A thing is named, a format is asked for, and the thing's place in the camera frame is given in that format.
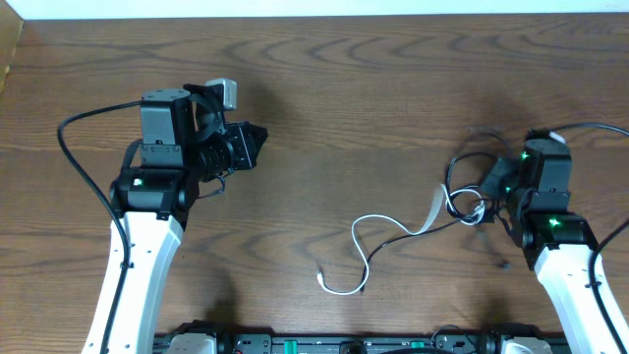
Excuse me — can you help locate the black usb cable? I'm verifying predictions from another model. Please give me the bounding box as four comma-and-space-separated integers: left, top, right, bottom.
360, 131, 515, 294

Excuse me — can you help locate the white usb cable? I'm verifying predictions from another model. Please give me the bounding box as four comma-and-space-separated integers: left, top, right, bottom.
316, 184, 487, 297

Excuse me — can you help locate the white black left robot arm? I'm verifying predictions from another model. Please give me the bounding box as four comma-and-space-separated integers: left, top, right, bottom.
83, 79, 268, 353

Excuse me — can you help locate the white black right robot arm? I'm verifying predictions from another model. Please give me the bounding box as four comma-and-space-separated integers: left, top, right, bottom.
481, 130, 628, 353

